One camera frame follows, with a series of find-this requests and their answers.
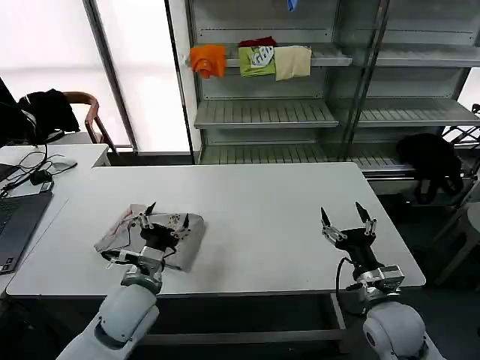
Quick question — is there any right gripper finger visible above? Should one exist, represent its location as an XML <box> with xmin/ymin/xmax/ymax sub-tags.
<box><xmin>355</xmin><ymin>202</ymin><xmax>377</xmax><ymax>236</ymax></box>
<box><xmin>320</xmin><ymin>206</ymin><xmax>347</xmax><ymax>245</ymax></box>

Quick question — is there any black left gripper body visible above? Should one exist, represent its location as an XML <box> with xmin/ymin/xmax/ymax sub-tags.
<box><xmin>139</xmin><ymin>223</ymin><xmax>178</xmax><ymax>251</ymax></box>

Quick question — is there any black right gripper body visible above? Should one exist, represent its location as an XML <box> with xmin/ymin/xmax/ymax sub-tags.
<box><xmin>334</xmin><ymin>226</ymin><xmax>384</xmax><ymax>272</ymax></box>

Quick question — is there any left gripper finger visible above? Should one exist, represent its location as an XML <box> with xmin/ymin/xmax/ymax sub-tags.
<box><xmin>169</xmin><ymin>212</ymin><xmax>191</xmax><ymax>239</ymax></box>
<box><xmin>136</xmin><ymin>202</ymin><xmax>157</xmax><ymax>230</ymax></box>

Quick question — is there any grey printed t-shirt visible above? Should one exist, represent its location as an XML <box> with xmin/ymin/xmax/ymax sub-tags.
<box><xmin>93</xmin><ymin>203</ymin><xmax>207</xmax><ymax>273</ymax></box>

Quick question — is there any grey computer mouse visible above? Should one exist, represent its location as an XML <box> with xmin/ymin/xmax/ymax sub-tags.
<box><xmin>51</xmin><ymin>157</ymin><xmax>79</xmax><ymax>171</ymax></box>

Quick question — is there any black power adapter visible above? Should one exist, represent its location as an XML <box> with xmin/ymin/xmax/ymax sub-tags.
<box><xmin>29</xmin><ymin>169</ymin><xmax>53</xmax><ymax>185</ymax></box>

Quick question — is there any brown wooden chair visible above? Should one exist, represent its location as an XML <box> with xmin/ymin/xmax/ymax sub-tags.
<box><xmin>61</xmin><ymin>91</ymin><xmax>121</xmax><ymax>157</ymax></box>

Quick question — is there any dark grey laptop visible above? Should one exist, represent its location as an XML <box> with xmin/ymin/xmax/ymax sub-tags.
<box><xmin>0</xmin><ymin>190</ymin><xmax>54</xmax><ymax>275</ymax></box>

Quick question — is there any black lattice rack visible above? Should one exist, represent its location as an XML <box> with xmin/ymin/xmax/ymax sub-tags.
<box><xmin>442</xmin><ymin>125</ymin><xmax>480</xmax><ymax>152</ymax></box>

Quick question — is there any grey metal shelf with clothes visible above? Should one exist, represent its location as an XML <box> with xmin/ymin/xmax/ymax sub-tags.
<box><xmin>186</xmin><ymin>0</ymin><xmax>480</xmax><ymax>177</ymax></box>

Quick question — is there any black jacket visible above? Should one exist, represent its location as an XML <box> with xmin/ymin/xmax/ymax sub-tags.
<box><xmin>18</xmin><ymin>88</ymin><xmax>82</xmax><ymax>146</ymax></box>

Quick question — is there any dark monitor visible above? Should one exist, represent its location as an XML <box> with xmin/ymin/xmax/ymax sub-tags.
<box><xmin>0</xmin><ymin>74</ymin><xmax>24</xmax><ymax>148</ymax></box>

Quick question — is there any black garment with straps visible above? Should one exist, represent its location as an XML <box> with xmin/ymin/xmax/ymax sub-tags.
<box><xmin>396</xmin><ymin>133</ymin><xmax>465</xmax><ymax>206</ymax></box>

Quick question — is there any dark metal table frame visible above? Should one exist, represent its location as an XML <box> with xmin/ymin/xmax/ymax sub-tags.
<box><xmin>142</xmin><ymin>292</ymin><xmax>353</xmax><ymax>356</ymax></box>

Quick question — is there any black desk cable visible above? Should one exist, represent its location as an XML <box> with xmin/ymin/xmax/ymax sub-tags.
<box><xmin>0</xmin><ymin>142</ymin><xmax>57</xmax><ymax>198</ymax></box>

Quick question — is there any grey window frame post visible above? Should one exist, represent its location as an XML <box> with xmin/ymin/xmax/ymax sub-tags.
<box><xmin>82</xmin><ymin>0</ymin><xmax>140</xmax><ymax>152</ymax></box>

